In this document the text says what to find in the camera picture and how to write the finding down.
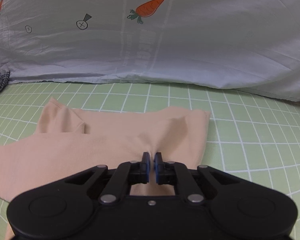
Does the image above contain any grey carrot-print sheet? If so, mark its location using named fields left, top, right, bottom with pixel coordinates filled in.
left=0, top=0, right=300, bottom=102

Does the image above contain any beige long-sleeve shirt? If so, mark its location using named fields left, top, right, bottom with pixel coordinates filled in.
left=0, top=96, right=211, bottom=240

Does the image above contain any blue plaid garment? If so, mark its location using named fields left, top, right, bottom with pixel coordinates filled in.
left=0, top=71, right=11, bottom=99

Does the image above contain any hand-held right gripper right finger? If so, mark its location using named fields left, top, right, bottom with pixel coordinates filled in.
left=154, top=152, right=237, bottom=204

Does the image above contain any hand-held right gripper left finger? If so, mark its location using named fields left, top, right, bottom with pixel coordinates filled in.
left=64, top=151, right=150, bottom=204

